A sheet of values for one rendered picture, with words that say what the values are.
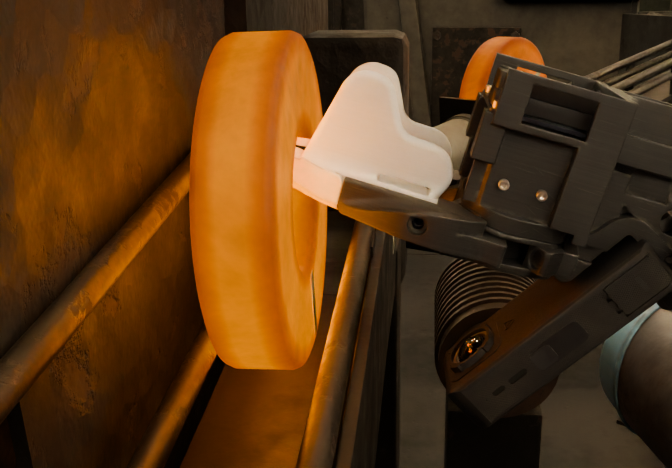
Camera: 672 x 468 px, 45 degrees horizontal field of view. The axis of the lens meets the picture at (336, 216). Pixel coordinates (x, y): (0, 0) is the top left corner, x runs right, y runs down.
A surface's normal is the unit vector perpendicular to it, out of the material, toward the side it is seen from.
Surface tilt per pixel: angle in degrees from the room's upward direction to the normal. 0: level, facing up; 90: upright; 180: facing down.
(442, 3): 90
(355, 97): 90
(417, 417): 0
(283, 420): 7
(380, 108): 90
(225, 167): 66
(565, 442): 0
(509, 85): 91
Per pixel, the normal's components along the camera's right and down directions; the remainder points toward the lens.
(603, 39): -0.36, 0.26
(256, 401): -0.03, -0.93
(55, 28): 0.99, 0.02
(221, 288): -0.11, 0.43
